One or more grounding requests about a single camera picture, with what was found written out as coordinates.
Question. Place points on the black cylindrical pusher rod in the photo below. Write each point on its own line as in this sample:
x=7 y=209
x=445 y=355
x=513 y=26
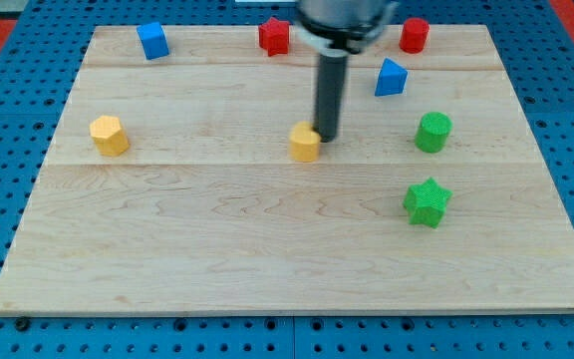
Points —
x=330 y=84

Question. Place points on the red star block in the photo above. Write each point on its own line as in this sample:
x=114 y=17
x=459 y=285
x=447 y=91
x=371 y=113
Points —
x=274 y=36

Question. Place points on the green star block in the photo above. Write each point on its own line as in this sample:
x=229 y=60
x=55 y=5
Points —
x=426 y=203

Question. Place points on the blue cube block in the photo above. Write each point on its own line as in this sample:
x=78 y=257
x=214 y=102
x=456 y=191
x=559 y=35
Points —
x=153 y=40

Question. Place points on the blue triangular prism block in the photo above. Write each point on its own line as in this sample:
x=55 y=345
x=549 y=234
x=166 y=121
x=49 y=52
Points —
x=391 y=79

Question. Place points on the yellow heart block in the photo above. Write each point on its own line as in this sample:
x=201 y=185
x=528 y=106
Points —
x=304 y=143

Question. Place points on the red cylinder block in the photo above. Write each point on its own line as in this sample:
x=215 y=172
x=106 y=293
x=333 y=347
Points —
x=414 y=35

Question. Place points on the green cylinder block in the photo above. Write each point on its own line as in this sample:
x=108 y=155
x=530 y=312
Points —
x=433 y=131

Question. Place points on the light wooden board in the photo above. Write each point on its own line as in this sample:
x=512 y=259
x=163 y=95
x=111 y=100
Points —
x=205 y=214

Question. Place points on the yellow hexagon block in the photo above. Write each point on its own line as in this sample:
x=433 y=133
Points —
x=109 y=136

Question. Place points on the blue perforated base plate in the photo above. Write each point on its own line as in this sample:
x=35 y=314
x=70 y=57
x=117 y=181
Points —
x=38 y=66

